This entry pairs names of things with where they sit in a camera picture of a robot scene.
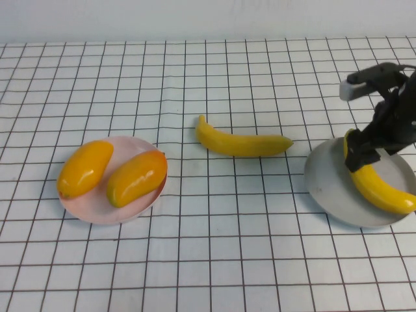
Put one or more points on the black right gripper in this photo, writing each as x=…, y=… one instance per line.
x=395, y=126

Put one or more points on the yellow banana with short stem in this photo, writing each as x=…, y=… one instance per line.
x=377, y=191

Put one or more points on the yellow banana with long stem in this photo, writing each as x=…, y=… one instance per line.
x=240, y=145

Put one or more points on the yellow mango with red blush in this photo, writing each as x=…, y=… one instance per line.
x=136, y=180

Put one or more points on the plain yellow-orange mango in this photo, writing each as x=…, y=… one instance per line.
x=84, y=170

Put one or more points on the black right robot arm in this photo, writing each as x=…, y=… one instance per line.
x=411, y=81

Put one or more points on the grey round plate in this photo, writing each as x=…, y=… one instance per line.
x=325, y=175

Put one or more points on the pink round plate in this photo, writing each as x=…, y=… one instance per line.
x=130, y=145

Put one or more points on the white grid-pattern tablecloth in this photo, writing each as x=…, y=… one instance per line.
x=208, y=81

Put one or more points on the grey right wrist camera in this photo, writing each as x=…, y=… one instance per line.
x=349, y=90

